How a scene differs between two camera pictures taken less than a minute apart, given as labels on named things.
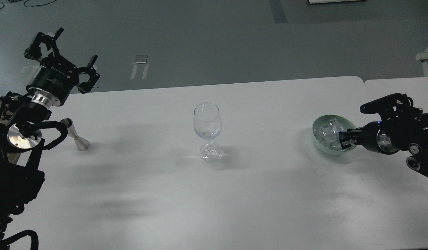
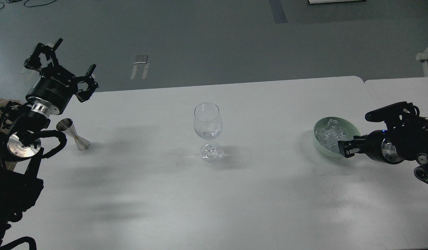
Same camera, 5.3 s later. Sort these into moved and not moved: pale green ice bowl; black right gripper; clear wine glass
Moved: black right gripper
Not moved: pale green ice bowl; clear wine glass
